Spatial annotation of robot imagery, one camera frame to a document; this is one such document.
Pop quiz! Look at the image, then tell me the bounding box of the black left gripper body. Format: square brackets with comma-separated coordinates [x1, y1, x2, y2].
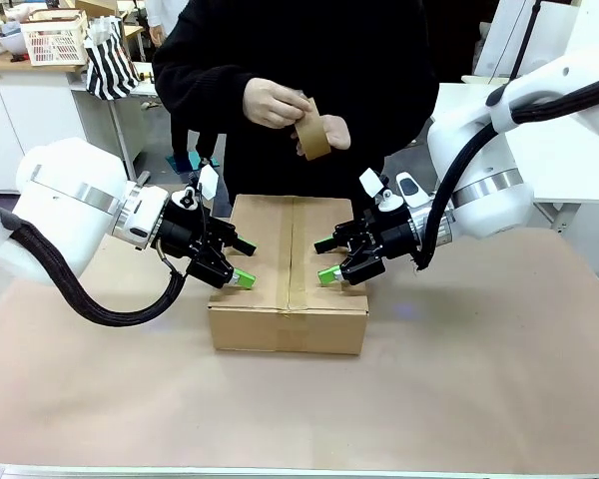
[157, 202, 217, 274]

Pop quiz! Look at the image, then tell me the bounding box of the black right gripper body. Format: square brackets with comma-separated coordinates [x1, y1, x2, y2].
[366, 204, 424, 261]

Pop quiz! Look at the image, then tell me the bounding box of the brown cardboard box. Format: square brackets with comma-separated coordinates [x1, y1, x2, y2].
[207, 193, 371, 357]

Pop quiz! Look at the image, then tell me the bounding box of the brown packing tape roll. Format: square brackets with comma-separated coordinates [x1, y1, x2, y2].
[293, 97, 333, 163]

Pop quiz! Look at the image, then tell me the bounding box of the person's right forearm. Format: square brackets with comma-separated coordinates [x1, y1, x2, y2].
[152, 49, 254, 124]

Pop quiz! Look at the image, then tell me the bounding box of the person's left forearm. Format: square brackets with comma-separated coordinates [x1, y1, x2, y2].
[347, 74, 441, 151]

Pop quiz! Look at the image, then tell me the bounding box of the person's left hand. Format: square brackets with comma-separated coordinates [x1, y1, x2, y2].
[320, 114, 353, 151]

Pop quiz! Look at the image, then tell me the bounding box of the person's right hand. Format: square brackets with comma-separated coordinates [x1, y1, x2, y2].
[243, 75, 314, 130]

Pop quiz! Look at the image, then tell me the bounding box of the teal floor mat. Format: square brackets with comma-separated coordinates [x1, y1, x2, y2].
[166, 151, 222, 175]

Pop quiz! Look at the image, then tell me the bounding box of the black white striped bag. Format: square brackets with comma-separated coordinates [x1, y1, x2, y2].
[83, 17, 142, 102]

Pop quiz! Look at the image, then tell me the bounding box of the person in black sweater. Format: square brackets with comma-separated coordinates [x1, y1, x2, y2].
[152, 0, 441, 202]

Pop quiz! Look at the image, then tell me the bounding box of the person in white shirt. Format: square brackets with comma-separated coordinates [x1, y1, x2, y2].
[145, 0, 182, 50]

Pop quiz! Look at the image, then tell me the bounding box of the white crate with red contents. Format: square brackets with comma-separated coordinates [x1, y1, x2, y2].
[20, 9, 89, 68]

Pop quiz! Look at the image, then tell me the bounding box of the white board panel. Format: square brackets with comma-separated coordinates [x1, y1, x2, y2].
[475, 0, 583, 79]

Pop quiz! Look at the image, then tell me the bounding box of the black light stand pole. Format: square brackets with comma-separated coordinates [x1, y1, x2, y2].
[507, 0, 543, 81]

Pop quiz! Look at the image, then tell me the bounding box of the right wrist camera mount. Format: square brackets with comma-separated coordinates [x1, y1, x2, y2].
[358, 168, 396, 212]

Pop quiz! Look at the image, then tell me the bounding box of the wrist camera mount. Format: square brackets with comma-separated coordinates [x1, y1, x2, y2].
[178, 164, 221, 211]
[358, 168, 396, 212]

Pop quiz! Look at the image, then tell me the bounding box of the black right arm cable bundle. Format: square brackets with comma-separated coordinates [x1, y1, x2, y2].
[411, 72, 599, 273]

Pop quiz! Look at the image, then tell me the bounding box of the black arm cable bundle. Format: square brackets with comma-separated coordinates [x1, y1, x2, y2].
[411, 72, 599, 273]
[0, 202, 207, 328]

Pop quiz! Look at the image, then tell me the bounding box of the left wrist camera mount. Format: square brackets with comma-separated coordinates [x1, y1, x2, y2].
[178, 164, 221, 211]

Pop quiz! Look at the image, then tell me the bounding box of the black left arm cable bundle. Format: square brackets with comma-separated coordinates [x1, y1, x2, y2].
[0, 202, 207, 328]

